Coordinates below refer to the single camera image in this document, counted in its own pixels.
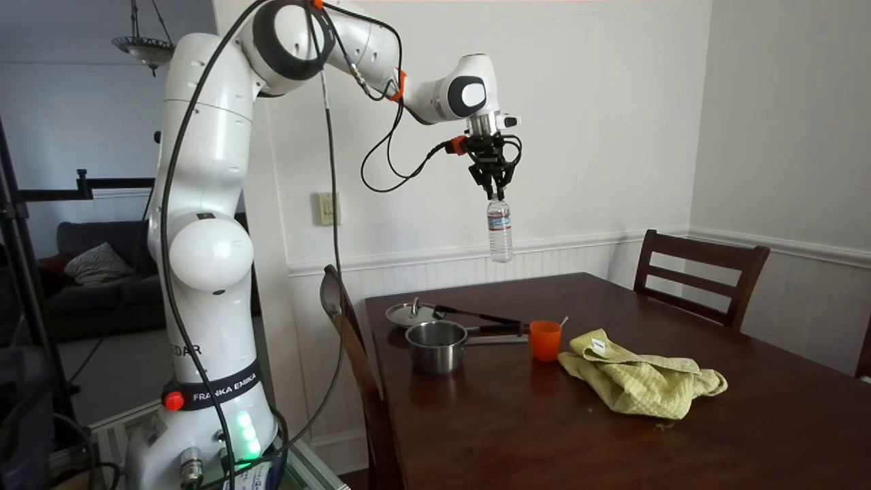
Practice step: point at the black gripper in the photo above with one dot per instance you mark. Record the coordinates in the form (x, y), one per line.
(494, 159)

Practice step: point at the clear plastic water bottle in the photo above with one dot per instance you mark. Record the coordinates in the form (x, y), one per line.
(499, 231)

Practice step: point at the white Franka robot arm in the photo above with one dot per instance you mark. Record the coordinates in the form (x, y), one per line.
(208, 255)

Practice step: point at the black kitchen tongs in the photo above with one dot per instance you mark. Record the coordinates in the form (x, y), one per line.
(480, 320)

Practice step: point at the small white spoon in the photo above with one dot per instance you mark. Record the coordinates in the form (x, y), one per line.
(563, 323)

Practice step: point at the orange plastic cup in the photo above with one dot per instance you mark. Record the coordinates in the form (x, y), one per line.
(544, 344)

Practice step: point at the dark wooden slat-back chair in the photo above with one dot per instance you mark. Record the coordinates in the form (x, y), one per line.
(696, 257)

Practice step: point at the dark wooden curved-back chair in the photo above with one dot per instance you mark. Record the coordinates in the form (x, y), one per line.
(358, 362)

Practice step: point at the yellow-green cloth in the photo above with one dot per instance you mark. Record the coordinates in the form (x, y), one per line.
(635, 376)

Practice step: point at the hanging metal chandelier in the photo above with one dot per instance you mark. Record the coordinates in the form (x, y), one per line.
(138, 44)

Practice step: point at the dark grey sofa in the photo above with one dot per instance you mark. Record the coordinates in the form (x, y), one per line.
(117, 308)

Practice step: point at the grey sofa pillow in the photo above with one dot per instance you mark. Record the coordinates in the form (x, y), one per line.
(96, 265)

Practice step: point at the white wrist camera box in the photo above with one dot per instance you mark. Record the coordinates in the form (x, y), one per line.
(503, 121)

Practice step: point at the beige wall light switch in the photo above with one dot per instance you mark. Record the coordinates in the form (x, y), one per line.
(328, 207)

